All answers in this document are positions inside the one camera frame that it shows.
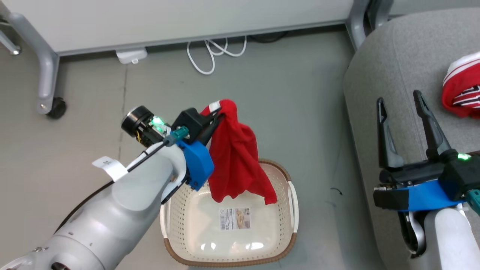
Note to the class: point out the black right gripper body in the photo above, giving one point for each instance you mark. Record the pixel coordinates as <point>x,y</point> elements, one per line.
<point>459,174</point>

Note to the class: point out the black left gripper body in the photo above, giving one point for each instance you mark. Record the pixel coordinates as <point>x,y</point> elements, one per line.
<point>191,122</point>

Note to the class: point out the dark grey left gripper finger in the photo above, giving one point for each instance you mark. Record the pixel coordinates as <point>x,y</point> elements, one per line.
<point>210,134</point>
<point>214,117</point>

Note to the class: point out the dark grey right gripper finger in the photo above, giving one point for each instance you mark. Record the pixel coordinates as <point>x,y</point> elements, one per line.
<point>386,150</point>
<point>433,138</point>

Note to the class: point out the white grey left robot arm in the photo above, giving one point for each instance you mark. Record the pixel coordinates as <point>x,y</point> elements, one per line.
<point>112,217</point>

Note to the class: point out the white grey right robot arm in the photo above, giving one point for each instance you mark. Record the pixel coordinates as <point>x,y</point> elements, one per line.
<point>450,243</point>

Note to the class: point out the red white striped garment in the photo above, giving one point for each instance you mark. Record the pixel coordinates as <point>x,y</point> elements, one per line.
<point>459,86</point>

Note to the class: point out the grey upholstered seat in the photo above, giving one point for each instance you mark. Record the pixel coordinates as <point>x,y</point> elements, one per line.
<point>405,56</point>

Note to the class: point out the paper basket label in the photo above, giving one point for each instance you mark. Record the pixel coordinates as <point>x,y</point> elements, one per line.
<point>234,218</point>

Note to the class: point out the white power adapter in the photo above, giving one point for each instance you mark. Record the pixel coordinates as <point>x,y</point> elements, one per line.
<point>131,55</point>

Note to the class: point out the cream laundry basket brown rim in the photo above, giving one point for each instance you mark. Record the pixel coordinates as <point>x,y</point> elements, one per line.
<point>225,243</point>

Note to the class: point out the black caster wheel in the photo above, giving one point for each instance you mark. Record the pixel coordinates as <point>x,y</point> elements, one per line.
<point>57,108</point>

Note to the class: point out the grey partition leg with caster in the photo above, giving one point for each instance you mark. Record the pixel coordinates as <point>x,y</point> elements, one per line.
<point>47,67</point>

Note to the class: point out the thin grey partition leg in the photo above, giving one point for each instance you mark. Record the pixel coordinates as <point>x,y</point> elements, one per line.
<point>9,43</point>

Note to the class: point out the blue left wrist camera box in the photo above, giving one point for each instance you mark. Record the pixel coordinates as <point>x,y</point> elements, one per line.
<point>197,161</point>

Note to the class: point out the blue wrist camera box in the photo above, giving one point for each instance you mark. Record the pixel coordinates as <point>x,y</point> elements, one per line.
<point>197,161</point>
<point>423,197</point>

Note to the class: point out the blue right wrist camera box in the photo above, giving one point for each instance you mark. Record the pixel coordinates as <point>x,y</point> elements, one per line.
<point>423,197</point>

